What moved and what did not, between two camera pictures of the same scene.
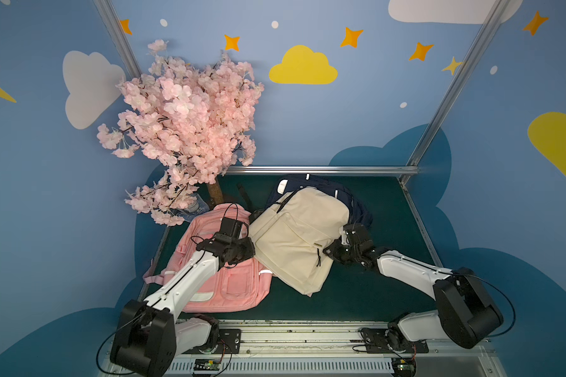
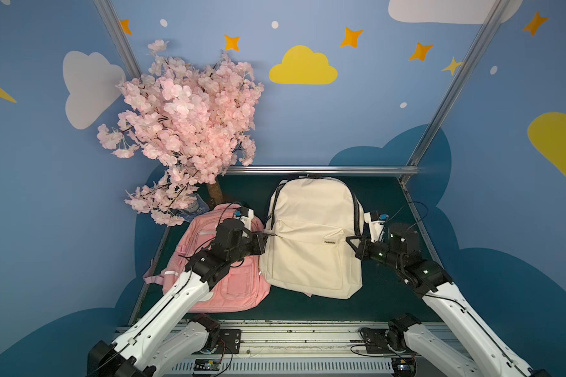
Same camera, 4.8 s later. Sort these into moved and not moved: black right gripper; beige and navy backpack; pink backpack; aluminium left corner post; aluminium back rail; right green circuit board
Moved: beige and navy backpack; black right gripper
Not moved: pink backpack; aluminium left corner post; right green circuit board; aluminium back rail
